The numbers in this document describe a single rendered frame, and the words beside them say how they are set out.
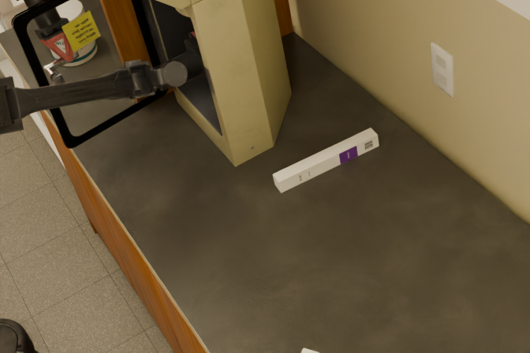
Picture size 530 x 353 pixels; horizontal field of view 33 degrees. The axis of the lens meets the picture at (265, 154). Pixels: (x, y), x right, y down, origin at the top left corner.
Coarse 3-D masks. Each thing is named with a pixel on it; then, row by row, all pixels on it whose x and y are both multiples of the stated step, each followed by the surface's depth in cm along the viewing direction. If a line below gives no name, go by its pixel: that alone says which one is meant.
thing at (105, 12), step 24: (48, 0) 198; (72, 0) 201; (96, 0) 205; (120, 0) 209; (48, 24) 201; (72, 24) 204; (96, 24) 208; (120, 24) 212; (48, 48) 204; (72, 48) 207; (96, 48) 211; (120, 48) 215; (144, 48) 220; (48, 72) 207; (72, 72) 211; (96, 72) 215; (72, 120) 217; (96, 120) 222
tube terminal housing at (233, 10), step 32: (192, 0) 182; (224, 0) 186; (256, 0) 198; (224, 32) 191; (256, 32) 200; (224, 64) 195; (256, 64) 201; (224, 96) 201; (256, 96) 206; (288, 96) 228; (224, 128) 207; (256, 128) 211
